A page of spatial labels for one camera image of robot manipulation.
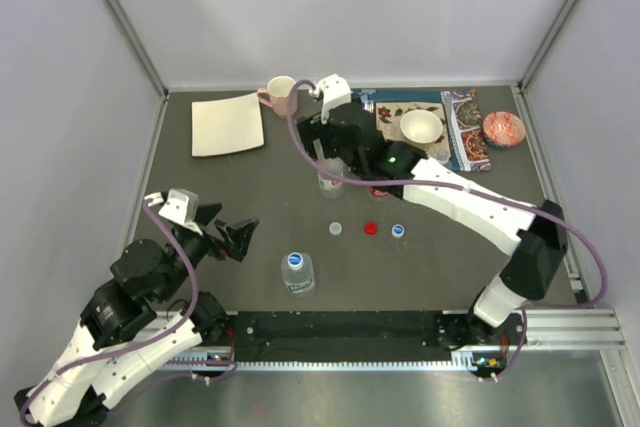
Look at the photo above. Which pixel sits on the red patterned bowl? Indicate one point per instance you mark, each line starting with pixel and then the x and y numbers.
pixel 503 129

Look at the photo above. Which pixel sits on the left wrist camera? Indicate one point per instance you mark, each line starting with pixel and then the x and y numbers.
pixel 178 206

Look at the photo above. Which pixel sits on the white square plate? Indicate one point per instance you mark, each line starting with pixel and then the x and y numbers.
pixel 226 126

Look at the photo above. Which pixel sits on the grey slotted cable duct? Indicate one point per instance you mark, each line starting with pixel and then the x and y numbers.
pixel 214 360

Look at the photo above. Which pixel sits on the blue patterned placemat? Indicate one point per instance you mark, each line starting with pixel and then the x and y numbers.
pixel 372 96

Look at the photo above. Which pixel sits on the floral square plate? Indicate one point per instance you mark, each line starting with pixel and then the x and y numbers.
pixel 388 115

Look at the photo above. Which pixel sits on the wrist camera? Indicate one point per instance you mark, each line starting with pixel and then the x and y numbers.
pixel 333 91
pixel 178 206

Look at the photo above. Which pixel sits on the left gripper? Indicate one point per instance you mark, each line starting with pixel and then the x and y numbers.
pixel 239 236

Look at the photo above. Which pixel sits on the red bottle cap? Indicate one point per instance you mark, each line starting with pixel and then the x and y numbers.
pixel 371 228

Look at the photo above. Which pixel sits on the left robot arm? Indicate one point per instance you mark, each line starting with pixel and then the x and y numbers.
pixel 149 312

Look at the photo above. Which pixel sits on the white-cap red-label bottle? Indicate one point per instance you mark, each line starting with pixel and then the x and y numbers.
pixel 329 185

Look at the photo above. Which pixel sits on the blue white bottle cap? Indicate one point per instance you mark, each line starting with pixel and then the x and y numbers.
pixel 397 231

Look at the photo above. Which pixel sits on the pink mug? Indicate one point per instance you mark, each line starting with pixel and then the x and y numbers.
pixel 276 94

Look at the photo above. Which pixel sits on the small blue-cap water bottle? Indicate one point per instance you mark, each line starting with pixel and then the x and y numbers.
pixel 298 273

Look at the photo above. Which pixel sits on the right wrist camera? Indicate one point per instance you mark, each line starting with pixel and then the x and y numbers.
pixel 333 91

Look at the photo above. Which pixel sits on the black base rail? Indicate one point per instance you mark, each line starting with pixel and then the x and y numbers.
pixel 350 335

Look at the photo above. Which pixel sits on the red-cap red-label bottle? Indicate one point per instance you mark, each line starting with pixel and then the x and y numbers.
pixel 378 194

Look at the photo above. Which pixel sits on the white bowl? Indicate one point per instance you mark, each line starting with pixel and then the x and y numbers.
pixel 421 126

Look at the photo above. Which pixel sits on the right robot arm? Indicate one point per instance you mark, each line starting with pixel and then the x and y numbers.
pixel 533 238

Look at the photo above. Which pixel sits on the clear label-free plastic bottle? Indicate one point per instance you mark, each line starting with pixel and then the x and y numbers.
pixel 442 156

